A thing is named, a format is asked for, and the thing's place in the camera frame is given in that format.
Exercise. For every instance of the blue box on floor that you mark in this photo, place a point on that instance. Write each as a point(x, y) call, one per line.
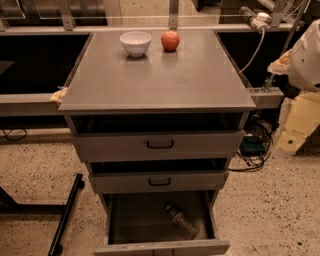
point(251, 146)

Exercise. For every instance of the grey metal rail frame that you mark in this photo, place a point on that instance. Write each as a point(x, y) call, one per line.
point(33, 104)

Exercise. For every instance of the grey bottom drawer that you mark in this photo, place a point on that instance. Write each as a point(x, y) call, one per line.
point(138, 225)

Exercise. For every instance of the grey drawer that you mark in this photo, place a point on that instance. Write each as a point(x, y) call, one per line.
point(138, 225)
point(158, 146)
point(158, 182)

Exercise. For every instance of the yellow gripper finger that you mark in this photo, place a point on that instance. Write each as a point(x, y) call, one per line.
point(281, 65)
point(299, 118)

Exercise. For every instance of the grey drawer cabinet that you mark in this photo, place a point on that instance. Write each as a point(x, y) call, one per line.
point(194, 89)

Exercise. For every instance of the grey middle drawer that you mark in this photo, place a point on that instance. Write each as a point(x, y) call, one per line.
point(158, 182)

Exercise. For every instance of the power strip with plug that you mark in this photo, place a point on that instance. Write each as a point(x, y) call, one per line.
point(257, 21)

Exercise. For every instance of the grey top drawer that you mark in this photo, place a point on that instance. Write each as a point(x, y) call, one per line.
point(158, 146)

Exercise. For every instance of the clear plastic water bottle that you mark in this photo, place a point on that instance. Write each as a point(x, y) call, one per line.
point(185, 226)

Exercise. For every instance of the white ceramic bowl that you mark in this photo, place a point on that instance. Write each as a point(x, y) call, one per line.
point(135, 43)

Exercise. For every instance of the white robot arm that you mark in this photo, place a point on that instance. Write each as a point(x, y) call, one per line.
point(304, 65)

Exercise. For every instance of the black metal stand leg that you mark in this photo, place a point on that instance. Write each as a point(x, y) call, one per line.
point(56, 247)

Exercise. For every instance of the red apple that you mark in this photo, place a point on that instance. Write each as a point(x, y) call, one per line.
point(170, 40)

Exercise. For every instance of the yellow tape piece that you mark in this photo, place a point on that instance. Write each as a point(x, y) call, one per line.
point(59, 95)

